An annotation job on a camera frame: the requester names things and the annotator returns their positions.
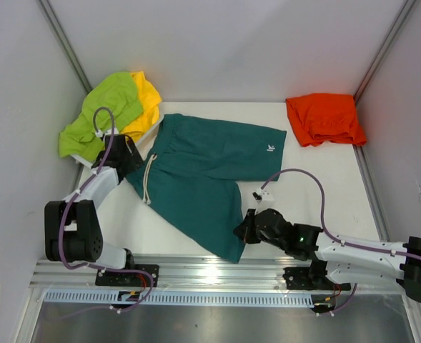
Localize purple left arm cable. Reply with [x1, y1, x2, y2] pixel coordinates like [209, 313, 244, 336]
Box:
[59, 106, 156, 315]

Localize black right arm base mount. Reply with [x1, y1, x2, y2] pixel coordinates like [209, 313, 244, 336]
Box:
[282, 261, 351, 291]

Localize aluminium frame post left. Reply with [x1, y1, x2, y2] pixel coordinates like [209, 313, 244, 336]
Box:
[36, 0, 92, 94]

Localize yellow shorts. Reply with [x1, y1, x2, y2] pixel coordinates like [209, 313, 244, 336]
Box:
[122, 71, 162, 143]

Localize lime green shorts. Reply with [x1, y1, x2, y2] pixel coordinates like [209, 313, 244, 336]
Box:
[59, 71, 143, 162]

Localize white perforated plastic basket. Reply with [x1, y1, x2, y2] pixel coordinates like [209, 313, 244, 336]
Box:
[71, 114, 164, 169]

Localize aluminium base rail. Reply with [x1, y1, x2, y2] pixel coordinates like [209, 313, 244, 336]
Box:
[29, 254, 420, 296]

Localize aluminium frame post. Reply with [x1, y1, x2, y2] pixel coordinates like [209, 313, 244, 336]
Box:
[353, 0, 420, 106]
[36, 0, 92, 94]

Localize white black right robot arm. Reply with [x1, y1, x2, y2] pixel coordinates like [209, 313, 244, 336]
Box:
[233, 209, 421, 303]

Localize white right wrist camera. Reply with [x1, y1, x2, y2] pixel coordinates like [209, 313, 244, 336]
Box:
[252, 187, 274, 213]

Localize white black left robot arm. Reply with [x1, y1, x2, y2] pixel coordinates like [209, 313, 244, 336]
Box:
[44, 134, 144, 286]

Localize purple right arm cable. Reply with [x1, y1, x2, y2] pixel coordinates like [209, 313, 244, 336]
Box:
[259, 168, 421, 317]

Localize white slotted cable duct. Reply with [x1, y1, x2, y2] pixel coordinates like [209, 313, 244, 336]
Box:
[44, 289, 317, 308]

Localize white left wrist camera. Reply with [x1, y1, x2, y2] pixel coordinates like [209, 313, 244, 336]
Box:
[95, 130, 112, 140]

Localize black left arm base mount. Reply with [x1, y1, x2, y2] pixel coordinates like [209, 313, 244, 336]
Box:
[95, 264, 159, 288]

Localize orange shorts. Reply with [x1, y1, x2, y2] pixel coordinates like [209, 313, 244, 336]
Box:
[286, 93, 367, 147]

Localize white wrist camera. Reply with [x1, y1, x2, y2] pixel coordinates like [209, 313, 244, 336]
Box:
[95, 130, 112, 140]
[252, 187, 274, 213]

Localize teal shorts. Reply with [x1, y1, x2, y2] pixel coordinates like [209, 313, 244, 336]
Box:
[127, 114, 287, 263]

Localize aluminium frame post right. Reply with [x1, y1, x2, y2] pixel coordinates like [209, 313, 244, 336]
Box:
[353, 0, 420, 106]

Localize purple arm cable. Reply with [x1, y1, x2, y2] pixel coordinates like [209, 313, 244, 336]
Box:
[259, 168, 421, 317]
[59, 106, 156, 315]

